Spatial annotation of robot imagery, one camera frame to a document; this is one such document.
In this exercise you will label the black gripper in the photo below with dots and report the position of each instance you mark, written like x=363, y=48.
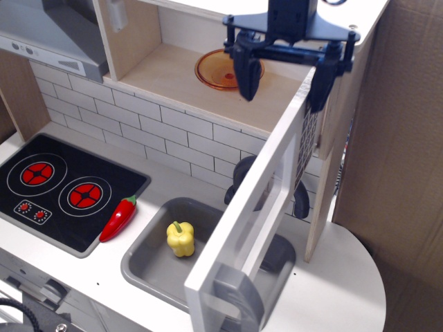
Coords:
x=292, y=32

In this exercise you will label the grey toy sink basin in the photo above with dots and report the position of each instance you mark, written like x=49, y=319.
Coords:
x=151, y=265

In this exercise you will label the orange glass bowl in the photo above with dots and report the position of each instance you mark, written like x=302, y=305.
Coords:
x=226, y=72

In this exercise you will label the grey oven knob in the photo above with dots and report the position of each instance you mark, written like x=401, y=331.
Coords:
x=53, y=291

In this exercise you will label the black toy stovetop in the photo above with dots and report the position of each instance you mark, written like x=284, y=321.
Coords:
x=63, y=194

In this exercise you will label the brown cardboard box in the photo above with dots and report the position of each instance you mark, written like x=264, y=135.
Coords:
x=391, y=189

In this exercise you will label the white toy microwave door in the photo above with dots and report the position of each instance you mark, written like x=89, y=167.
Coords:
x=221, y=281

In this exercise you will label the yellow toy bell pepper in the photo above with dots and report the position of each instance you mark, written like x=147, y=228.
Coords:
x=180, y=238

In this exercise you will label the black metal base plate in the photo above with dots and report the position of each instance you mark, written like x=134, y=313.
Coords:
x=49, y=320

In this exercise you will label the white wooden microwave cabinet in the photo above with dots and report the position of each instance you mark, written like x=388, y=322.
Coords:
x=152, y=48

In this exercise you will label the red toy chili pepper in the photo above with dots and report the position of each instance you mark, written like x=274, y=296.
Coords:
x=121, y=216

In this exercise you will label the dark grey toy faucet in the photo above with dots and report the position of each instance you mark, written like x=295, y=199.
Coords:
x=301, y=206

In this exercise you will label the grey range hood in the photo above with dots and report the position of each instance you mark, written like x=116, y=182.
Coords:
x=55, y=34

